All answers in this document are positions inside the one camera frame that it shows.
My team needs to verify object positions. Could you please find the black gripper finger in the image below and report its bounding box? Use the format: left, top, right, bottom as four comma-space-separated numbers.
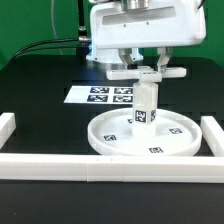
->
118, 48, 134, 69
157, 47, 172, 72

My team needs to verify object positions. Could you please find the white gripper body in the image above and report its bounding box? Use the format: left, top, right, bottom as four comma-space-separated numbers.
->
90, 0, 206, 49

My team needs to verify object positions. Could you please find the white cross-shaped table base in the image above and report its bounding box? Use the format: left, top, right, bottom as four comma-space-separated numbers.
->
106, 66, 187, 82

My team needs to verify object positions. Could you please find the white round table top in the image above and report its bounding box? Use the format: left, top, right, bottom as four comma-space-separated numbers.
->
87, 108, 202, 156

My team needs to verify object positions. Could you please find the sheet of fiducial markers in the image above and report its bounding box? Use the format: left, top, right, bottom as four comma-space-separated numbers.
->
64, 86, 133, 105

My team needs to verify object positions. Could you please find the black cable bundle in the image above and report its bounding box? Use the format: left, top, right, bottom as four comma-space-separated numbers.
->
9, 0, 93, 63

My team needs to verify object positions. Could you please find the white right fence rail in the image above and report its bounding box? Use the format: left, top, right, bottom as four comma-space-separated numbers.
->
200, 116, 224, 157

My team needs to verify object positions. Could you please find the white fence rail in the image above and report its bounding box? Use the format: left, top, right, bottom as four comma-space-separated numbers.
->
0, 113, 16, 149
200, 116, 224, 157
0, 153, 224, 183

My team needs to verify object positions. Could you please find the white front fence rail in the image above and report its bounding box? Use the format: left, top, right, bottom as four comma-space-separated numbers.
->
0, 153, 224, 183

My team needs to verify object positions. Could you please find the white left fence rail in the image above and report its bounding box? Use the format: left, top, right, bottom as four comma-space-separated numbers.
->
0, 113, 16, 149

